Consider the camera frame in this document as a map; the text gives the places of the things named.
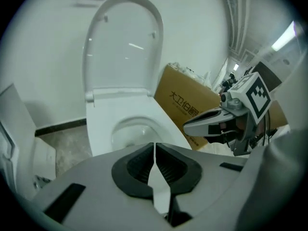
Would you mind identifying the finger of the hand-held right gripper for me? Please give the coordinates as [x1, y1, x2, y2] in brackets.
[182, 112, 235, 144]
[199, 106, 233, 116]

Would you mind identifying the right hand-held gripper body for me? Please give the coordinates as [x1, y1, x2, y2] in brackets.
[220, 72, 272, 156]

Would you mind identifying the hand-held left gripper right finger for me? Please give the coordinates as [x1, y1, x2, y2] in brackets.
[155, 142, 258, 228]

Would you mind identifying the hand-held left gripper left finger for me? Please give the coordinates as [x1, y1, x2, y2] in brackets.
[32, 142, 167, 228]

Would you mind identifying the white smart toilet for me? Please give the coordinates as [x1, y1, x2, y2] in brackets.
[85, 86, 193, 157]

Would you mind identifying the white toilet with tank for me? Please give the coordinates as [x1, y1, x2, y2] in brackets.
[0, 83, 57, 201]

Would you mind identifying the large cardboard box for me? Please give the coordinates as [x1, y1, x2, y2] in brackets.
[154, 62, 290, 152]

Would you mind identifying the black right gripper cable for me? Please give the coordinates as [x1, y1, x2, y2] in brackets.
[263, 109, 273, 144]

